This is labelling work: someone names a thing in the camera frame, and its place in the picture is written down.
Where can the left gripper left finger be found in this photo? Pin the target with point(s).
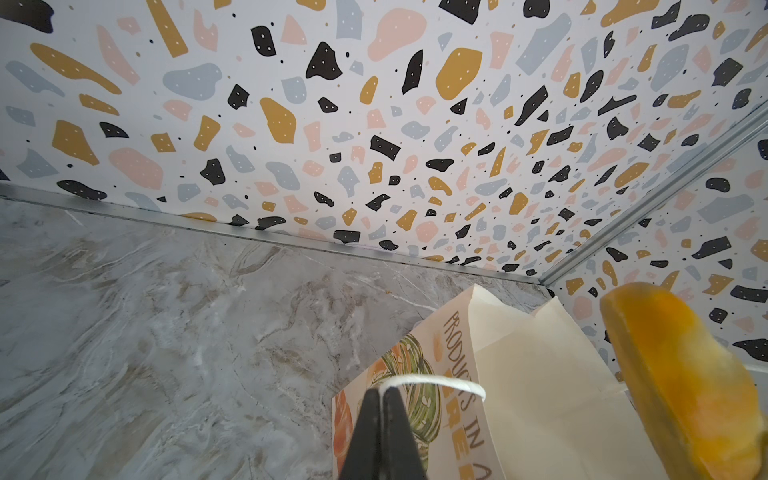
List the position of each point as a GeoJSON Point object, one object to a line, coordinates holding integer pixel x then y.
{"type": "Point", "coordinates": [363, 461]}

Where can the printed paper bread bag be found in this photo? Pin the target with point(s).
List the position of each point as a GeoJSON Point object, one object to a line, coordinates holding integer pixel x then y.
{"type": "Point", "coordinates": [492, 392]}

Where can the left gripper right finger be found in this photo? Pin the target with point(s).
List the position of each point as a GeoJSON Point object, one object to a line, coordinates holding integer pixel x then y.
{"type": "Point", "coordinates": [400, 458]}

